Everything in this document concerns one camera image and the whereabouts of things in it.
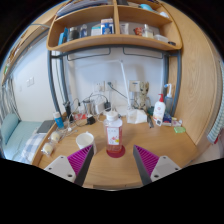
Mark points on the clear drink bottle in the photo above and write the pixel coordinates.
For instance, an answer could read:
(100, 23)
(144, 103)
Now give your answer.
(113, 133)

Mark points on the blue small bottle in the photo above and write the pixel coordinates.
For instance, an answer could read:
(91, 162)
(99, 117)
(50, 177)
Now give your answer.
(58, 120)

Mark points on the black power adapter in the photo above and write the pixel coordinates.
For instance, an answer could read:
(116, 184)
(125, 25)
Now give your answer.
(90, 120)

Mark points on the grey metal bunk frame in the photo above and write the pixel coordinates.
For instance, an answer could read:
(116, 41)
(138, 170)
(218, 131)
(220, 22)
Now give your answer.
(50, 83)

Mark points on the striped hanging towel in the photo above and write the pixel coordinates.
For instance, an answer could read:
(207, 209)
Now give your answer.
(216, 110)

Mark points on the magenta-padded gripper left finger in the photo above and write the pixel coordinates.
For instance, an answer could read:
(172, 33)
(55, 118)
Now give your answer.
(60, 165)

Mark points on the white wall socket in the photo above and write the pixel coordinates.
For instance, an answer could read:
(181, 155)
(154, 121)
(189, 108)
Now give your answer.
(99, 87)

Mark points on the blue checked blanket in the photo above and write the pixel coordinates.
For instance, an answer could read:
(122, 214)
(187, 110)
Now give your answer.
(31, 148)

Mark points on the teal pillow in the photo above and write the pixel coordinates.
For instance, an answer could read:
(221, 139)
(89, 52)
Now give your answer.
(9, 128)

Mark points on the white tissue pack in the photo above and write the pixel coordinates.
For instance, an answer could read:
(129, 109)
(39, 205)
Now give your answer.
(136, 116)

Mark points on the wooden tree figurine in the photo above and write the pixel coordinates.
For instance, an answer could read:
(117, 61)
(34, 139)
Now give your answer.
(144, 95)

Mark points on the light blue mattress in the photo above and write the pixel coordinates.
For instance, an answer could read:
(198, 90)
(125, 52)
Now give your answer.
(20, 133)

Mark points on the wooden wall shelf unit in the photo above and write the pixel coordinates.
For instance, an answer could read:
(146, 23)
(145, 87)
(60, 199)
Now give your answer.
(113, 41)

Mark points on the dark grey laptop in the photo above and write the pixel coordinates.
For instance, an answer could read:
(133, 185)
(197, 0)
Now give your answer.
(45, 126)

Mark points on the small green box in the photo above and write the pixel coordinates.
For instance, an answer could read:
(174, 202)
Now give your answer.
(179, 129)

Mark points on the wrapped round bun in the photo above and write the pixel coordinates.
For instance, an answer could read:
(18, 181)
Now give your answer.
(55, 136)
(47, 149)

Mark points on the black slim bottle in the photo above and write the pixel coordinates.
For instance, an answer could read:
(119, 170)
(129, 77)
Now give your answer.
(68, 110)

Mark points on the steel cup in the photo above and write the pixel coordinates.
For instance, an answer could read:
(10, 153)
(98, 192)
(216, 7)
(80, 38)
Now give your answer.
(87, 106)

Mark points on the white plastic cup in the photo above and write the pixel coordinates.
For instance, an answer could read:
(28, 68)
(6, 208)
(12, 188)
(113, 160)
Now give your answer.
(84, 140)

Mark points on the metal bed headboard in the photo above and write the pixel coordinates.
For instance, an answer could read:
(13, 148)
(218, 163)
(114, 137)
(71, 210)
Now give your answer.
(6, 100)

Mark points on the white desk lamp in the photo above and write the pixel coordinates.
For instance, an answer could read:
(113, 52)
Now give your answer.
(124, 80)

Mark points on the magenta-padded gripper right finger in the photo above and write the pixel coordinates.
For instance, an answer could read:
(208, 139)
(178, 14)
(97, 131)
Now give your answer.
(163, 165)

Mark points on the white pump lotion bottle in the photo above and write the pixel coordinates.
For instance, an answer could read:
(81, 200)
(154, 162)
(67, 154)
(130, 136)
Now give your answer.
(159, 111)

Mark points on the flat round red coaster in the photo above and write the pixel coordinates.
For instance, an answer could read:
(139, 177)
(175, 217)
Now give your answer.
(116, 155)

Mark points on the long wooden wall shelf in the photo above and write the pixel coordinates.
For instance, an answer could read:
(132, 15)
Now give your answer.
(23, 43)

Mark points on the clear spray bottle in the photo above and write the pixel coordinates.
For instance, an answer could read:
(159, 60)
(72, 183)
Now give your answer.
(169, 100)

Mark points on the white wall switch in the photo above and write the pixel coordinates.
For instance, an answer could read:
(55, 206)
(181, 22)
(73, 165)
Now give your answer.
(30, 82)

